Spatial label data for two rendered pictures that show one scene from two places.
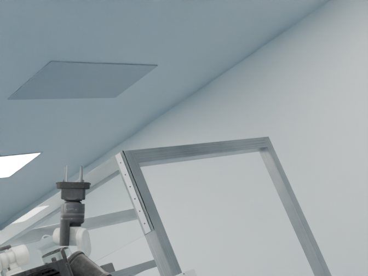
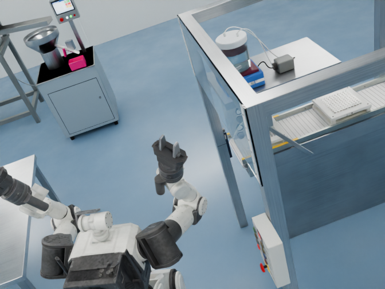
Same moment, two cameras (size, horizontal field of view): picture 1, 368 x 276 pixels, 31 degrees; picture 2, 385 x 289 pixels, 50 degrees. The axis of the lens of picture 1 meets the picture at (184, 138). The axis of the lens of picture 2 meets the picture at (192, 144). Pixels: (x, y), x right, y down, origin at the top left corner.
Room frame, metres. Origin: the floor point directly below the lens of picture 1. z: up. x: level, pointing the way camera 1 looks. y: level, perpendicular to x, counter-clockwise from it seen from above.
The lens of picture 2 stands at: (1.80, -0.48, 2.34)
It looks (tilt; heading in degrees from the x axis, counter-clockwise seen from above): 36 degrees down; 52
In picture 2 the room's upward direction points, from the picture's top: 18 degrees counter-clockwise
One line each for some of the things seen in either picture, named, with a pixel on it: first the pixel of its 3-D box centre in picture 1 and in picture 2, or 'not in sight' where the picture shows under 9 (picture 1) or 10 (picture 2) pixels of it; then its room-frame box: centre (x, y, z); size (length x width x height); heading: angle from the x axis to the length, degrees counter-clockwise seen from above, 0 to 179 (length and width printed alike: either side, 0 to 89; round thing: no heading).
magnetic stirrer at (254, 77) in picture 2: not in sight; (239, 75); (3.23, 0.78, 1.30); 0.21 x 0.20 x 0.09; 55
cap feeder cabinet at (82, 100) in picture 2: not in sight; (81, 94); (3.66, 3.51, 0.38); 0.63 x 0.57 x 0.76; 144
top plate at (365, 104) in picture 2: not in sight; (340, 102); (3.72, 0.49, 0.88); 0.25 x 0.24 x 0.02; 55
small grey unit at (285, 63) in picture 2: (103, 271); (282, 63); (3.41, 0.64, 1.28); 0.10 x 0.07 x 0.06; 145
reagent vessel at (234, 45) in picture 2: not in sight; (233, 50); (3.24, 0.79, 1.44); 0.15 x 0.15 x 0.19
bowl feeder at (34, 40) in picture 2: not in sight; (54, 47); (3.66, 3.58, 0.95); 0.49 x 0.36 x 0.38; 144
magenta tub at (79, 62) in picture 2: not in sight; (77, 63); (3.67, 3.26, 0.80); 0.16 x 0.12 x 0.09; 144
